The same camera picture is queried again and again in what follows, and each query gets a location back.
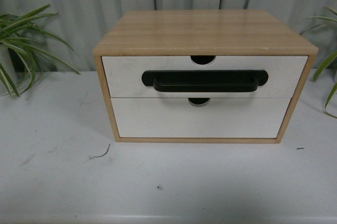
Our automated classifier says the black drawer handle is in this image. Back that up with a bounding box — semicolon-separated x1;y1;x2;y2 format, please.
142;70;269;93

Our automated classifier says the white drawer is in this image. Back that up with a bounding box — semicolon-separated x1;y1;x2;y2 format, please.
111;98;290;138
102;56;308;98

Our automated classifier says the left green leafy plant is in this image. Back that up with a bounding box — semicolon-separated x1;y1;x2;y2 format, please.
1;4;79;97

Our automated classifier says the green leafy plant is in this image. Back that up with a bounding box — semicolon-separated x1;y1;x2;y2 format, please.
300;6;336;118
1;4;79;97

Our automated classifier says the right green leafy plant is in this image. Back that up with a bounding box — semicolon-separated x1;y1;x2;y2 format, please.
300;6;336;118

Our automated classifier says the thin wire scrap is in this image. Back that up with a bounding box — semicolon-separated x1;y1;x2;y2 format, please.
88;144;111;160

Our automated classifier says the wooden drawer cabinet frame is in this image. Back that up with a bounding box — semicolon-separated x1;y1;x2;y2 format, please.
93;10;318;144

